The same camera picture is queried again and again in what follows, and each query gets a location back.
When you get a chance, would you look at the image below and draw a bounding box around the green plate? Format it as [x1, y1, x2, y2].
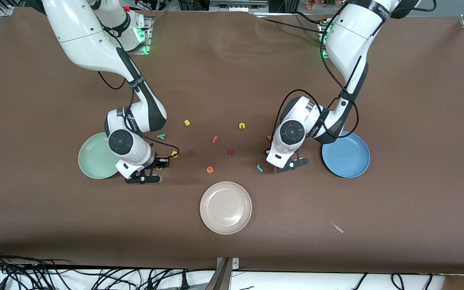
[78, 132, 124, 179]

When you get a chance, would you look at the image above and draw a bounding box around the beige plate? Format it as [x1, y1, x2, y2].
[199, 181, 253, 235]

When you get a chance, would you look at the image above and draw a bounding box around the blue plate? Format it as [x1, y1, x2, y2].
[321, 131, 371, 178]

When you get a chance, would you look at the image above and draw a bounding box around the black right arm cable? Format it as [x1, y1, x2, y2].
[97, 69, 181, 158]

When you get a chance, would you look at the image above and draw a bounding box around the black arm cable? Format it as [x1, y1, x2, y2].
[271, 3, 360, 141]
[97, 69, 181, 158]

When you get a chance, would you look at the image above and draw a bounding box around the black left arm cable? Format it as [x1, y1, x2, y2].
[271, 3, 360, 141]

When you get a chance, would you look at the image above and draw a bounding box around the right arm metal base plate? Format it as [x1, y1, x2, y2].
[129, 16, 153, 55]

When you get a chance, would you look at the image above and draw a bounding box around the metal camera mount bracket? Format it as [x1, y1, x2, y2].
[206, 257, 240, 290]

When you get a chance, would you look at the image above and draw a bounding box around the black table cable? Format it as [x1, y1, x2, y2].
[256, 11, 331, 37]

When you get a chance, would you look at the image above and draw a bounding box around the black floor cable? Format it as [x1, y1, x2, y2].
[0, 248, 71, 267]
[352, 273, 368, 290]
[390, 273, 406, 290]

